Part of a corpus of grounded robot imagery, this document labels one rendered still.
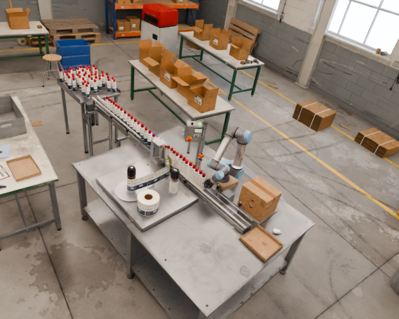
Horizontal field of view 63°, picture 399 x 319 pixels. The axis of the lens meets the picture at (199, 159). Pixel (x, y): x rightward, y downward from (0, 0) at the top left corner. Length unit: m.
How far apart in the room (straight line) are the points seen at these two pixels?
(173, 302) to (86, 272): 1.01
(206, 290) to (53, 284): 1.69
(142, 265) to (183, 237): 0.72
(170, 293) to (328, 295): 1.76
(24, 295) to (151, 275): 1.21
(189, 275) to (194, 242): 0.33
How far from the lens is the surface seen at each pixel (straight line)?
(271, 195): 3.12
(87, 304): 3.57
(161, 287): 3.38
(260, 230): 3.18
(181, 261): 2.80
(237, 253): 2.94
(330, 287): 4.18
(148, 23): 8.59
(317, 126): 6.86
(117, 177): 3.40
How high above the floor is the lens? 3.10
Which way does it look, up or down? 37 degrees down
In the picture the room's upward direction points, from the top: 10 degrees clockwise
